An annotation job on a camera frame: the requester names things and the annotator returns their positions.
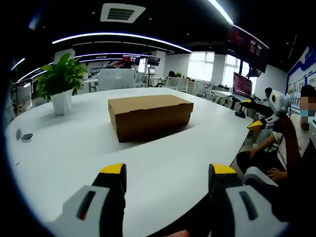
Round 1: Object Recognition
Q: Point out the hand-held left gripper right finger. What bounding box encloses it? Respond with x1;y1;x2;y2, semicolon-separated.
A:
208;162;289;237

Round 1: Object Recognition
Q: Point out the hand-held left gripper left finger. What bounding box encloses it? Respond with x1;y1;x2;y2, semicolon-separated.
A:
45;162;127;237

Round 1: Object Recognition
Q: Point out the brown cardboard shoe box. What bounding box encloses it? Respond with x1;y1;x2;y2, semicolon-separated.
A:
108;94;194;143

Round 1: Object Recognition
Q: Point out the person's left hand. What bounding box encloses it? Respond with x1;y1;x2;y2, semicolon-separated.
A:
171;229;191;237

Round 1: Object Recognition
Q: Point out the white chair armrest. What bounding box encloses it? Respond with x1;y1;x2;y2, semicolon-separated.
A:
243;166;278;187

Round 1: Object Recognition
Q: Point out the open laptop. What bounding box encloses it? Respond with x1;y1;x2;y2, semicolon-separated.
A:
233;72;253;101

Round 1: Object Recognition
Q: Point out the hanging display screen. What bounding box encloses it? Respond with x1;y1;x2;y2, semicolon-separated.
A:
226;23;270;74

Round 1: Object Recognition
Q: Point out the row of white office chairs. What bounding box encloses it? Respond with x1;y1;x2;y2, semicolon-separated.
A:
134;71;217;101

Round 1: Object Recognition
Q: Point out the green potted plant white pot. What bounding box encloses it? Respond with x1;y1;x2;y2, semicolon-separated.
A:
34;53;89;117

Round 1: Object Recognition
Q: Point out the ceiling light strip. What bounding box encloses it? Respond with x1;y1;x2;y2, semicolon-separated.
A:
207;0;235;25
51;32;193;53

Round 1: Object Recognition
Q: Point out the grey partition panel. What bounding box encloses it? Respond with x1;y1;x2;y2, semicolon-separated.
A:
98;68;136;91

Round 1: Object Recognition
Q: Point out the ceiling air vent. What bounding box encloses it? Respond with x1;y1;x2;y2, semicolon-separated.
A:
100;2;146;24

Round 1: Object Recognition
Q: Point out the blue wall poster board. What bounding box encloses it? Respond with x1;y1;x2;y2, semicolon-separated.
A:
286;46;316;118

